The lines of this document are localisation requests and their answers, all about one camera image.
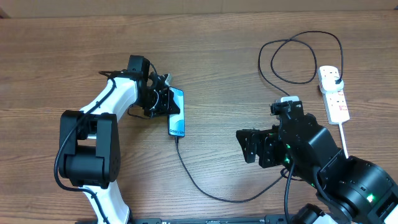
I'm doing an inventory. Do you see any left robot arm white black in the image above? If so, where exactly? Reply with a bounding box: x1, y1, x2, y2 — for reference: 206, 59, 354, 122
53, 55, 185, 223

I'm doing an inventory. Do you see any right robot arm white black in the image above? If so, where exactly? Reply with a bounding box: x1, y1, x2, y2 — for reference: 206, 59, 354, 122
236, 101, 397, 223

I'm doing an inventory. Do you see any white USB charger plug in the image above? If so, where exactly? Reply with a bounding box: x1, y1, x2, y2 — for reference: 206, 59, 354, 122
319, 77, 345, 94

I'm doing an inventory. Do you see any Galaxy smartphone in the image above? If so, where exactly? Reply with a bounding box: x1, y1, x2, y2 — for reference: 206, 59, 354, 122
168, 87, 185, 138

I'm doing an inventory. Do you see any white power strip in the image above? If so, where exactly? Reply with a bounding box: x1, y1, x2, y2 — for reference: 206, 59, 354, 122
317, 65, 351, 126

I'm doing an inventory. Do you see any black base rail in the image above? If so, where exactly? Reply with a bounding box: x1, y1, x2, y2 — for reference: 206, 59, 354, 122
74, 213, 299, 224

